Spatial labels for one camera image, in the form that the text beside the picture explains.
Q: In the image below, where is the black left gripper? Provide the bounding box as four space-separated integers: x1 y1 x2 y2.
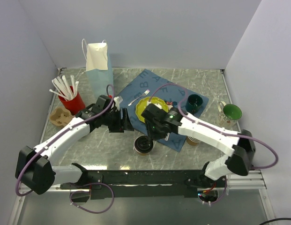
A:
102 107 134 133

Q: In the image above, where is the black cup lid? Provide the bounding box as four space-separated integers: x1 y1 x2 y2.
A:
134 135 156 153

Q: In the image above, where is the brown paper cup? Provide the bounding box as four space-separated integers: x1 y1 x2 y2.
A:
133 136 155 157

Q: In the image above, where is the stack of brown paper cups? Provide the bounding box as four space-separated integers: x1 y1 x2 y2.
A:
186 136 201 146

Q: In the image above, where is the blue white paper bag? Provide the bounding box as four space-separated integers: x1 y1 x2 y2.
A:
82 39 113 98

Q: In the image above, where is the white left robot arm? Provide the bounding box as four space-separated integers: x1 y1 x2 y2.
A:
15 95 134 196

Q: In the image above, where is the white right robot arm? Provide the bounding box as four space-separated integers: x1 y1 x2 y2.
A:
142 104 255 187

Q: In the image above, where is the silver fork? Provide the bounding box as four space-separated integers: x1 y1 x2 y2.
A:
128 90 150 106

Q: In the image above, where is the blue letter print cloth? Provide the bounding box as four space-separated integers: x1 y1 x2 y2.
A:
112 68 209 152

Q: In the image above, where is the dark green mug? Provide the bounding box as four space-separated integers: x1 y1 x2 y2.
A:
185 94 203 114

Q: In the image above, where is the red straw holder cup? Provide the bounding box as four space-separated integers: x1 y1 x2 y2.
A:
58 92 86 115

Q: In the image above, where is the brown pulp cup carrier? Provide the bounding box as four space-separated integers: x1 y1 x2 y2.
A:
49 107 74 128

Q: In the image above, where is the floral cream mug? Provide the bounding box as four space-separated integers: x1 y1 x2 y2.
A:
216 101 242 129

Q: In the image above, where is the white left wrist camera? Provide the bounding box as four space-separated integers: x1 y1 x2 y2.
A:
112 96 123 111

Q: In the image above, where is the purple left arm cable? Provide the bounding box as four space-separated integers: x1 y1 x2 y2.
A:
15 84 115 196

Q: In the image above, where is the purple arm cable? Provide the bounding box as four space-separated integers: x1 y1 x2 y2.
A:
149 83 279 169
15 84 115 196

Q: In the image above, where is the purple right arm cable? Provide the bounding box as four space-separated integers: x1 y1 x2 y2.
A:
149 83 279 169

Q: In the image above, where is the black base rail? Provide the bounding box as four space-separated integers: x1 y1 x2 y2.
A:
58 170 226 200

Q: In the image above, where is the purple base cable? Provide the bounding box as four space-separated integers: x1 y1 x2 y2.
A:
69 182 115 214

